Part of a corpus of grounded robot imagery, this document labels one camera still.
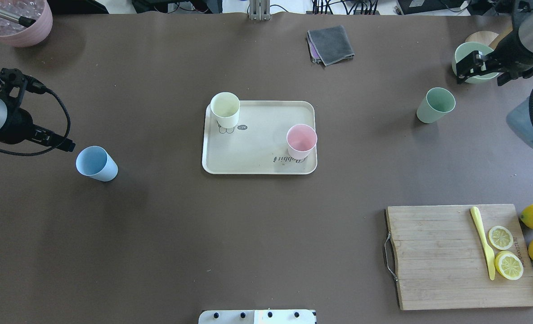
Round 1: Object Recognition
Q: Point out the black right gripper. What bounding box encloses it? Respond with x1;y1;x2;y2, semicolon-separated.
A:
455;27;533;86

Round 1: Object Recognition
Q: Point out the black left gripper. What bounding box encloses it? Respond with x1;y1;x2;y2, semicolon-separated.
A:
0;68;76;152

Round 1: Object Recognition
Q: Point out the blue cup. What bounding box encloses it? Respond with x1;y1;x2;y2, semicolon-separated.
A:
76;146;118;182

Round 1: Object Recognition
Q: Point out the green cup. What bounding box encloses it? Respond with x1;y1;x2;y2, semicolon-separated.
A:
416;87;456;124

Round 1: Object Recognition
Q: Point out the cream white cup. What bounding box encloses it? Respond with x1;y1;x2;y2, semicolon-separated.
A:
210;92;240;129

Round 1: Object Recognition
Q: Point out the pink cup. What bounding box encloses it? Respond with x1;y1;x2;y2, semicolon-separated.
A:
286;124;318;160

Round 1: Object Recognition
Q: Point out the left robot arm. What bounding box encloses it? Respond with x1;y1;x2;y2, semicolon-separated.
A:
0;68;75;157

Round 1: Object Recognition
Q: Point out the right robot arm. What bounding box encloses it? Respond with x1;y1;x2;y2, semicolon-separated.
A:
453;0;533;149

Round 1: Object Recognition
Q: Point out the beige rabbit tray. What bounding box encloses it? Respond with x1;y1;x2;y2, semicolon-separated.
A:
201;100;318;175

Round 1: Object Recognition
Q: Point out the green bowl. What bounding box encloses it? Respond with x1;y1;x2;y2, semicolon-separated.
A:
451;41;501;84

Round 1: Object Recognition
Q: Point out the wooden cup rack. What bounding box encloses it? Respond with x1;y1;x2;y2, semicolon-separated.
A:
465;27;513;49

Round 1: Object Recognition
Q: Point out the metal rod in bowl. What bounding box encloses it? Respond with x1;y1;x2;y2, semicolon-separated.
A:
0;8;36;27

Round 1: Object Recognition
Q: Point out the pink bowl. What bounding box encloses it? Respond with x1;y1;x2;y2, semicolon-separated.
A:
0;0;53;47

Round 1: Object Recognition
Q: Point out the grey cloth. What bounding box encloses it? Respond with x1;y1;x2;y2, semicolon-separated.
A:
307;25;355;67

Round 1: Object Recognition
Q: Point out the purple cloth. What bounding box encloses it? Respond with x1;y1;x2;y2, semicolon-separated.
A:
307;37;322;64

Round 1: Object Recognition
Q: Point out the upper lemon slice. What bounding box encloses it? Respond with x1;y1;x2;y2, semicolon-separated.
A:
488;225;514;251

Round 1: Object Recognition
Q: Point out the lemon slice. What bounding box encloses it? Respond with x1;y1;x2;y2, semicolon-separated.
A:
494;251;524;280
488;225;514;251

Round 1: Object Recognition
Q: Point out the yellow plastic knife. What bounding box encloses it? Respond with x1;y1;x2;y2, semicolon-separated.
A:
470;206;496;281

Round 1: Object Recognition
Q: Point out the wooden cutting board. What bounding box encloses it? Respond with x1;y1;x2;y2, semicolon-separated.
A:
385;204;533;311

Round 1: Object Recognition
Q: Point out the lower lemon slice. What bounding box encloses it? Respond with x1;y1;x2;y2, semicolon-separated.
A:
494;251;524;280

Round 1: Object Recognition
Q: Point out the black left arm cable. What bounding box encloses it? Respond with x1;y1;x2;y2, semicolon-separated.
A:
0;79;72;157

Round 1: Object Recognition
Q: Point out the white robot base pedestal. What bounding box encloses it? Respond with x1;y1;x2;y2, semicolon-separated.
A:
198;309;317;324

